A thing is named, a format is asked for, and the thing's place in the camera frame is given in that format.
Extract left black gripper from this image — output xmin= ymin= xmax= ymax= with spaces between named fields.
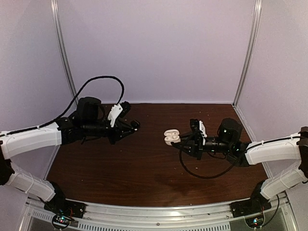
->
xmin=83 ymin=119 xmax=135 ymax=145

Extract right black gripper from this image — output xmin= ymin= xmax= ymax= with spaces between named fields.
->
xmin=173 ymin=130 xmax=232 ymax=161

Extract black earbud charging case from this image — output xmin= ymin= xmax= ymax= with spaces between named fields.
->
xmin=130 ymin=120 xmax=141 ymax=129

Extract white earbud charging case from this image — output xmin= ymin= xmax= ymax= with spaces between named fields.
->
xmin=164 ymin=129 xmax=181 ymax=146

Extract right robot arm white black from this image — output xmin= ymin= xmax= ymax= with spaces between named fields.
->
xmin=164 ymin=118 xmax=308 ymax=213

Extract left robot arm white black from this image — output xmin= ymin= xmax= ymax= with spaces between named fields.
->
xmin=0 ymin=97 xmax=140 ymax=214

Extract right black camera cable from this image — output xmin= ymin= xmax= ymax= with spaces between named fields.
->
xmin=178 ymin=134 xmax=236 ymax=179

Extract black camera cable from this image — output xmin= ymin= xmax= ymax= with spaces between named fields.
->
xmin=178 ymin=134 xmax=236 ymax=179
xmin=7 ymin=76 xmax=125 ymax=134

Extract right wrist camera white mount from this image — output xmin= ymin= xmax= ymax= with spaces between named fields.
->
xmin=190 ymin=118 xmax=207 ymax=139

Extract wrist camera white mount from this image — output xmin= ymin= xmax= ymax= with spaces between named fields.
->
xmin=107 ymin=101 xmax=131 ymax=128
xmin=190 ymin=118 xmax=207 ymax=139

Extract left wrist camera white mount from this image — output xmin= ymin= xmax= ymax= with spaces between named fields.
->
xmin=107 ymin=101 xmax=131 ymax=128

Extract left black camera cable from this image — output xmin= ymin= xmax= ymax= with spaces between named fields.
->
xmin=7 ymin=76 xmax=125 ymax=134

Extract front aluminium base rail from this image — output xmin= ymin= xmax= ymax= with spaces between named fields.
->
xmin=24 ymin=187 xmax=292 ymax=231

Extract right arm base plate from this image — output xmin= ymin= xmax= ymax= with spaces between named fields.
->
xmin=230 ymin=198 xmax=271 ymax=218

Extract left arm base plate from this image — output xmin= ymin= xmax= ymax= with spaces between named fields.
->
xmin=41 ymin=200 xmax=86 ymax=218

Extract left aluminium frame post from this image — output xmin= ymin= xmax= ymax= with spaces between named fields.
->
xmin=50 ymin=0 xmax=77 ymax=97

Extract aluminium frame post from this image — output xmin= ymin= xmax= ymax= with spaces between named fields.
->
xmin=232 ymin=0 xmax=262 ymax=108
xmin=50 ymin=0 xmax=77 ymax=97

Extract right aluminium frame post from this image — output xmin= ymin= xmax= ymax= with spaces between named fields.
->
xmin=232 ymin=0 xmax=262 ymax=108

